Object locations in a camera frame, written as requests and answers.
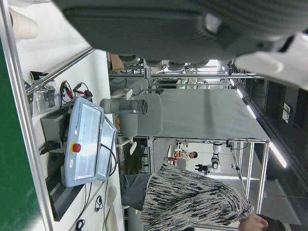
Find black pendant cable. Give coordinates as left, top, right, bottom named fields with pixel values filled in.
left=99, top=142, right=119, bottom=177

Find grey office chair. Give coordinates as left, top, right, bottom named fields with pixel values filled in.
left=111, top=88, right=164, bottom=155

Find teach pendant with red button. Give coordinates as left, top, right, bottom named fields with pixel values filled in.
left=64, top=96, right=105, bottom=188

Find grey teach pendant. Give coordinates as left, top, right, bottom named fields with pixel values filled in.
left=95, top=117, right=118, bottom=182

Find long ceiling light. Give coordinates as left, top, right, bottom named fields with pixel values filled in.
left=268, top=141, right=288, bottom=169

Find plastic bag with black parts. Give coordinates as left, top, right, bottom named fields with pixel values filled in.
left=32, top=81, right=58, bottom=114

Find person in patterned sweater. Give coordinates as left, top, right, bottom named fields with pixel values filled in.
left=119, top=163, right=287, bottom=231

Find green conveyor belt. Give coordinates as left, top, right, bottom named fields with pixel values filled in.
left=0, top=36, right=46, bottom=231

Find brown cardboard box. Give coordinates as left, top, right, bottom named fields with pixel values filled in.
left=110, top=53, right=125, bottom=71

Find aluminium conveyor side rail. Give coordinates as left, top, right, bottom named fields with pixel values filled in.
left=0, top=0, right=55, bottom=231

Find steel rod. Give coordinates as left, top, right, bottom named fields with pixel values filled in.
left=25, top=47, right=96, bottom=94

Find black finned control box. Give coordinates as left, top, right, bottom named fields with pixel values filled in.
left=39, top=105, right=85, bottom=222

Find black earphone cable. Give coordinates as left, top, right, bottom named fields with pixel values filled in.
left=93, top=194, right=104, bottom=213

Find person in white coat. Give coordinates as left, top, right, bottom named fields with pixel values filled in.
left=180, top=151, right=199, bottom=161

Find cables with red clips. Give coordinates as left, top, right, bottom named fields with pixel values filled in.
left=59, top=80, right=94, bottom=107

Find black coiled cable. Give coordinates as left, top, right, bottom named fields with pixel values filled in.
left=74, top=218, right=85, bottom=231

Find grey fabric screen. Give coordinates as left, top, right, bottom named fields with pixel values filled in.
left=154, top=88, right=270, bottom=142

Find grey white left robot hand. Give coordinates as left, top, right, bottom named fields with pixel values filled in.
left=51, top=0, right=308, bottom=91

